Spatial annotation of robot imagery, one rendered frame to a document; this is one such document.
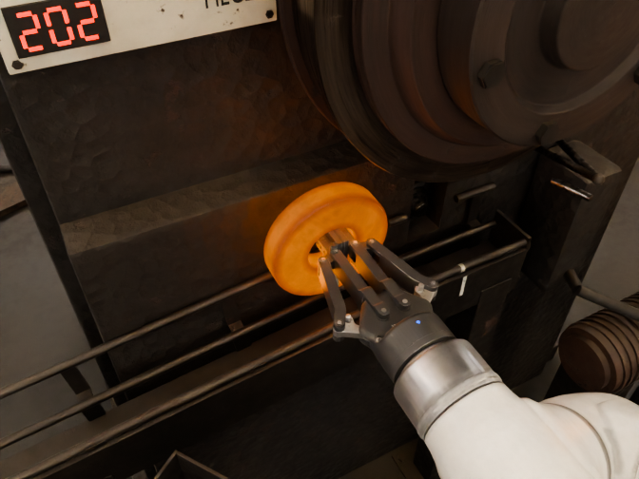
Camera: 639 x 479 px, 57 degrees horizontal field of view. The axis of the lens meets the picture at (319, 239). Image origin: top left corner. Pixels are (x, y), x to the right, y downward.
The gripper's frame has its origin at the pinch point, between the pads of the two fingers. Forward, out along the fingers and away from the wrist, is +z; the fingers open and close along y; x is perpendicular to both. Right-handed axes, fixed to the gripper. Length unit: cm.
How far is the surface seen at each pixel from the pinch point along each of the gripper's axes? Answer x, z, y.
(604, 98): 17.4, -10.8, 24.8
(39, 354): -88, 70, -48
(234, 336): -16.6, 2.5, -12.2
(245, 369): -15.2, -3.5, -13.1
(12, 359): -88, 72, -54
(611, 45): 24.0, -11.2, 22.0
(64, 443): -23.1, 1.6, -36.3
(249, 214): 0.2, 6.7, -7.1
